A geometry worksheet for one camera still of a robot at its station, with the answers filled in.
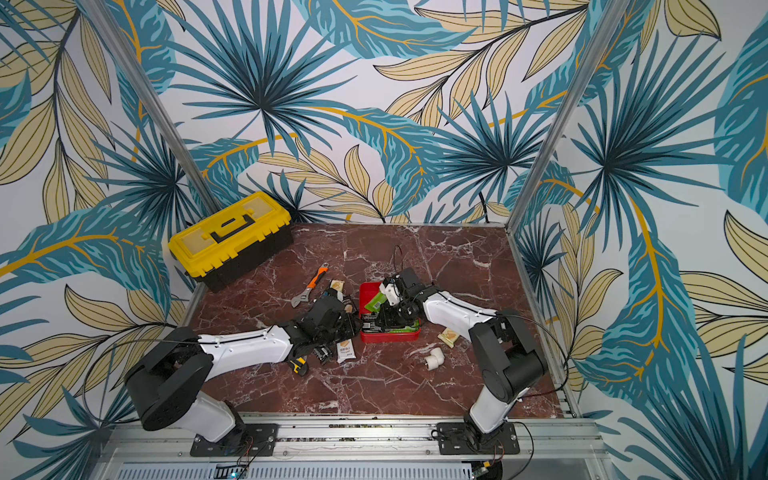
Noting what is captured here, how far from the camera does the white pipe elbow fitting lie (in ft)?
2.80

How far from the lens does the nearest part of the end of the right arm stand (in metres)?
0.69

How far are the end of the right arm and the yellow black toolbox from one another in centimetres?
44

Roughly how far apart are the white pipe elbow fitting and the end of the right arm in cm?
12

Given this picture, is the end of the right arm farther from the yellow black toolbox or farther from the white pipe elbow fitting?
the yellow black toolbox

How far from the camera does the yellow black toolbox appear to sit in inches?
35.5

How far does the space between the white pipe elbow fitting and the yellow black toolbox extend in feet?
2.01
